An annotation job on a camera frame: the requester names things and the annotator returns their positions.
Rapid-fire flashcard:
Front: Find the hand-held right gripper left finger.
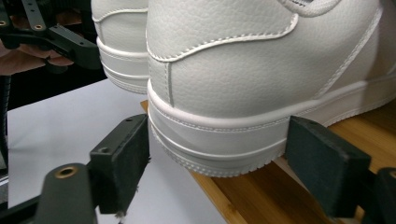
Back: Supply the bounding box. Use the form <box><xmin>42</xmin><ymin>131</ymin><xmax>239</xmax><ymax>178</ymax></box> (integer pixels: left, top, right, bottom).
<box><xmin>89</xmin><ymin>113</ymin><xmax>151</xmax><ymax>217</ymax></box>

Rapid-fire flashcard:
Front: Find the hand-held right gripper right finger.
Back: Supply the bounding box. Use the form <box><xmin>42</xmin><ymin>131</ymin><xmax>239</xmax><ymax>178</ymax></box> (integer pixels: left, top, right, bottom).
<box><xmin>285</xmin><ymin>115</ymin><xmax>372</xmax><ymax>218</ymax></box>

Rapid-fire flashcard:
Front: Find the white leather shoe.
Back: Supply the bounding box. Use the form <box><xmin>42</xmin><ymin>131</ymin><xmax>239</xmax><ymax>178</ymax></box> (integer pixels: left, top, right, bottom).
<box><xmin>145</xmin><ymin>0</ymin><xmax>396</xmax><ymax>178</ymax></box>
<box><xmin>91</xmin><ymin>0</ymin><xmax>150</xmax><ymax>95</ymax></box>

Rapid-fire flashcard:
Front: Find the black corrugated cable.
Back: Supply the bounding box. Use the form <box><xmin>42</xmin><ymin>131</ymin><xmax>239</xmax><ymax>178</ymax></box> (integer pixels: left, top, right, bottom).
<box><xmin>0</xmin><ymin>75</ymin><xmax>12</xmax><ymax>169</ymax></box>

